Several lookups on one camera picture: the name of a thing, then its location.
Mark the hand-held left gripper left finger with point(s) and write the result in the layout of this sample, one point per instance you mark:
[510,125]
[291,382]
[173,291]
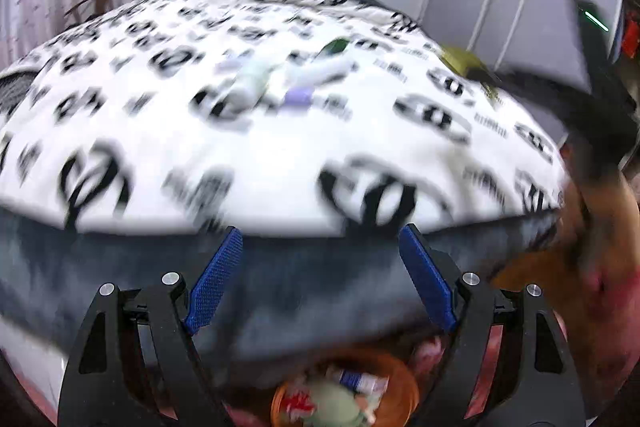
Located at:
[215,282]

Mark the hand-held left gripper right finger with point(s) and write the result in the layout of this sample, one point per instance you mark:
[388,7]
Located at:
[425,279]

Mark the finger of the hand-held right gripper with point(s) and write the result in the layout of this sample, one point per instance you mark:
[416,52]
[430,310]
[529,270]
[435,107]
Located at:
[545,94]

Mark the yellow green packet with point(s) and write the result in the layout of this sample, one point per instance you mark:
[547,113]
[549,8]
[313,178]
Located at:
[462,59]

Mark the orange plastic basin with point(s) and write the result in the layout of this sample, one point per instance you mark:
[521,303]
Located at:
[397,382]

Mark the white blue medicine box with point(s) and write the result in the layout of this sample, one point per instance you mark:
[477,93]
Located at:
[360,379]

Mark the red wrapper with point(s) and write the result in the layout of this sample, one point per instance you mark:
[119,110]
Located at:
[299,402]

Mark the large light green bottle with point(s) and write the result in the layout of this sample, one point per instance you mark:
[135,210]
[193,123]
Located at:
[335,402]

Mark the person's right hand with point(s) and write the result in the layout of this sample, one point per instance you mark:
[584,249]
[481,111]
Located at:
[600,267]

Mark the grey-blue plush bed cover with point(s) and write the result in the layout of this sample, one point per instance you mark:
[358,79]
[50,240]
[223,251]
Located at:
[310,297]

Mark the white black-printed blanket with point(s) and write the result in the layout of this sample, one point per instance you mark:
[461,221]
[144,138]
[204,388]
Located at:
[280,167]

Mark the white tissue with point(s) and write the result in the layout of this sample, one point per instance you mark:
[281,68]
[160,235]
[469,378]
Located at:
[252,82]

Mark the green glass bottle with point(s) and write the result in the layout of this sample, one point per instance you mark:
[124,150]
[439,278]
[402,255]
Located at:
[336,47]

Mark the white plastic bottle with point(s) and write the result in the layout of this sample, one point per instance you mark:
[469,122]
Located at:
[325,69]

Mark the houndstooth cloth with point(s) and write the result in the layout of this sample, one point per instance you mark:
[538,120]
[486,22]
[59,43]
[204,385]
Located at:
[12,92]

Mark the pink sheer curtain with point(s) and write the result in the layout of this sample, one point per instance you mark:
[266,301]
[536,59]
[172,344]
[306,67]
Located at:
[32,7]

